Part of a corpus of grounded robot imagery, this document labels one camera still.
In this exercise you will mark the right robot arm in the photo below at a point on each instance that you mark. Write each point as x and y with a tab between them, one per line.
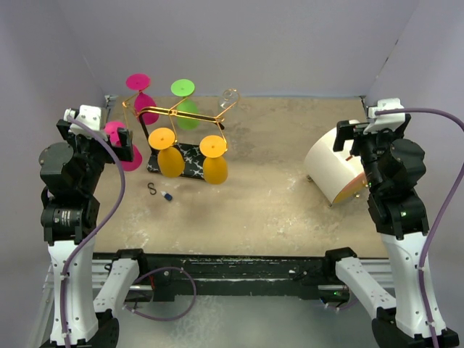
393	165

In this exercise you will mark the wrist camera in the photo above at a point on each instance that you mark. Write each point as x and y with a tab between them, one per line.
93	117
386	114

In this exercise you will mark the white cylindrical box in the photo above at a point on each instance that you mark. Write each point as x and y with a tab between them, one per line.
338	175

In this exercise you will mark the orange wine glass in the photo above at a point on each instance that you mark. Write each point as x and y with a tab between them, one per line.
215	167
169	158

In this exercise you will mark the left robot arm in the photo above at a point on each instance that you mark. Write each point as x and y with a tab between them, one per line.
70	170

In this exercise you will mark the gold wine glass rack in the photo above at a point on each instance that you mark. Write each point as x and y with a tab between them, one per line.
192	156

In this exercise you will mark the green wine glass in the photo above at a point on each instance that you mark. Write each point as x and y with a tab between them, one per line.
185	88

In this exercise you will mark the black base frame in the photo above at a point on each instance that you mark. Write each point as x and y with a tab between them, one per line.
240	276

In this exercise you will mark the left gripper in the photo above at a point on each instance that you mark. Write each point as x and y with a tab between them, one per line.
75	140

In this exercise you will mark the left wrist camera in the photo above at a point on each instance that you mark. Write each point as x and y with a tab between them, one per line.
93	117

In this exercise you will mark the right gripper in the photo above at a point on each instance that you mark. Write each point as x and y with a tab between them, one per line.
346	130

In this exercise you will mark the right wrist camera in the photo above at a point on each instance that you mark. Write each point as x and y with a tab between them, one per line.
386	114

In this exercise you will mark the small blue dropper bottle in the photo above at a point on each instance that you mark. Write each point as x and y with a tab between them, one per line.
166	195

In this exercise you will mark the black S carabiner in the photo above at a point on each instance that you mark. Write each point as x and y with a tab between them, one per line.
151	188

